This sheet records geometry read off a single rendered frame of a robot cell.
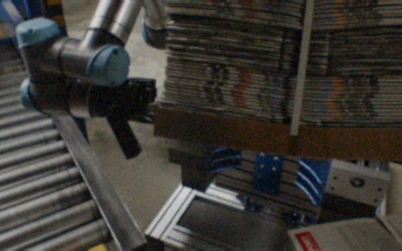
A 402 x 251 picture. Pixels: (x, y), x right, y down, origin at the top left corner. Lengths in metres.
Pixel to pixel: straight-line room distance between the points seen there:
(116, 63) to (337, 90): 0.37
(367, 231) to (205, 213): 0.93
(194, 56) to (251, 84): 0.09
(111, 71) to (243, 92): 0.26
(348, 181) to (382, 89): 0.53
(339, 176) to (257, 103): 0.55
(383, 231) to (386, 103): 0.33
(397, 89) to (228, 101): 0.21
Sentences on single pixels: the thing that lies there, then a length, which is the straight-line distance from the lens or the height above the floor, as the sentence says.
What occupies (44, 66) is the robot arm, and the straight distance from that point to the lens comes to 0.75.
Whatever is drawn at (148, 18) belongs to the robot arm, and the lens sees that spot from 1.14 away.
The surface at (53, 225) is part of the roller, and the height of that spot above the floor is 0.79.
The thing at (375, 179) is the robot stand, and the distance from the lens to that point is 1.01.
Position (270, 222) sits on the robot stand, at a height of 0.21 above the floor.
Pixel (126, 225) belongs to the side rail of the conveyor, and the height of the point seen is 0.80.
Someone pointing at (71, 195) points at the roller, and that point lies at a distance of 0.88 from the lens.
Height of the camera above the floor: 1.37
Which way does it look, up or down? 33 degrees down
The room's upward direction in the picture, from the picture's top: straight up
